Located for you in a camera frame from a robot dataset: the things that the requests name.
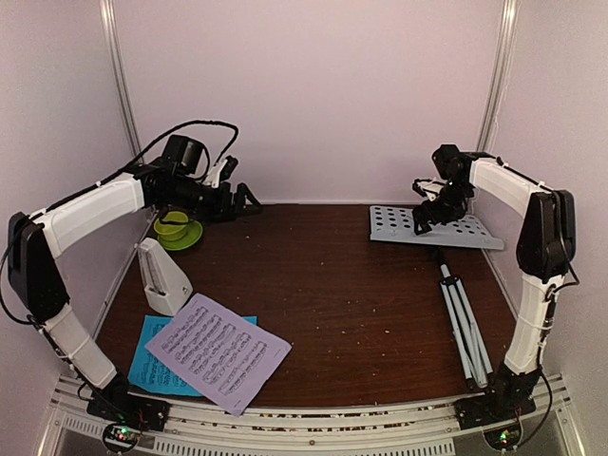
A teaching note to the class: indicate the purple sheet music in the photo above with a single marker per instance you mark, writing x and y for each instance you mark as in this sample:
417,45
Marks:
218,353

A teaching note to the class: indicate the blue sheet music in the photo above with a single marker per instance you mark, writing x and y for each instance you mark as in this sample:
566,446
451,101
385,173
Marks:
150,374

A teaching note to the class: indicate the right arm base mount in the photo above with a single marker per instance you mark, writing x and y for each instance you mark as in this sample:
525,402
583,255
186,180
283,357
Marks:
502,405

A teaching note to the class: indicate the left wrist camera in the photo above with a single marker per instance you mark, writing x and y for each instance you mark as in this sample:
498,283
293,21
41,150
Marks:
220,172

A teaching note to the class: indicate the green saucer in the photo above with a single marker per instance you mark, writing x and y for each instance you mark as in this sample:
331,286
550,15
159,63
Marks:
189,236

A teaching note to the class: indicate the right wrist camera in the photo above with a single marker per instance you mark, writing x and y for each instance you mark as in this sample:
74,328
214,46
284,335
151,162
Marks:
429,189

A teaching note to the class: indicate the right aluminium corner post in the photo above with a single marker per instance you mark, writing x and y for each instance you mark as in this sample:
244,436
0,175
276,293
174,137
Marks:
500,73

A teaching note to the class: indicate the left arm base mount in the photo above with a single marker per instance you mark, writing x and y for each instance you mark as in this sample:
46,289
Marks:
128,416

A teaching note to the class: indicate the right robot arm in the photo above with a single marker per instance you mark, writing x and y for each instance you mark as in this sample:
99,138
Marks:
544,252

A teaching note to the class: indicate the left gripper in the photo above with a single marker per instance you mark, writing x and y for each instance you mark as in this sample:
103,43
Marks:
222,208

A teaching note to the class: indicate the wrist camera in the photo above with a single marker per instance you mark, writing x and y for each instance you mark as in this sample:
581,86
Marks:
220,172
429,189

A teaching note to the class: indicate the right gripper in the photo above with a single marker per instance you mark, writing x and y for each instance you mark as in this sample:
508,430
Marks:
420,215

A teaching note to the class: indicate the aluminium corner post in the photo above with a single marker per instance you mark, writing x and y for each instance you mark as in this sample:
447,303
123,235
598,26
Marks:
112,38
500,73

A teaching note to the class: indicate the white music stand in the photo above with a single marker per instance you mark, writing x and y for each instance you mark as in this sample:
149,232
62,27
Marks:
396,225

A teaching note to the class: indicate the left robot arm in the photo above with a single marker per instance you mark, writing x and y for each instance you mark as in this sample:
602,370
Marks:
37,241

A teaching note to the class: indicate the white metronome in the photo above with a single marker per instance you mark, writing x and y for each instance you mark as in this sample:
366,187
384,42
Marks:
166,286

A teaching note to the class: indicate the left aluminium corner post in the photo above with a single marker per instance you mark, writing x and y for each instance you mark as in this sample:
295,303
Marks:
112,38

